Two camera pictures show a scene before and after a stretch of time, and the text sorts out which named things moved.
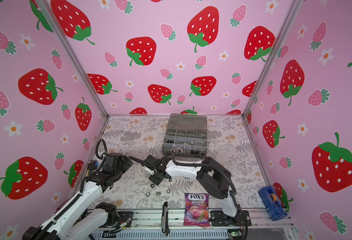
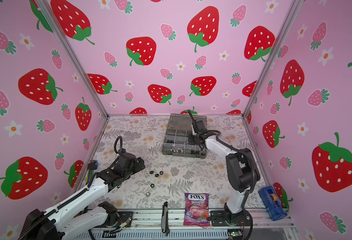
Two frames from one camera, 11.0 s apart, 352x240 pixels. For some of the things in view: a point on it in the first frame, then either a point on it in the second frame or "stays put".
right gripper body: [154, 177] -> [195, 137]
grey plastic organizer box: [185, 137] stays put
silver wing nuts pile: [181, 150] stays put
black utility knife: [164, 220] stays put
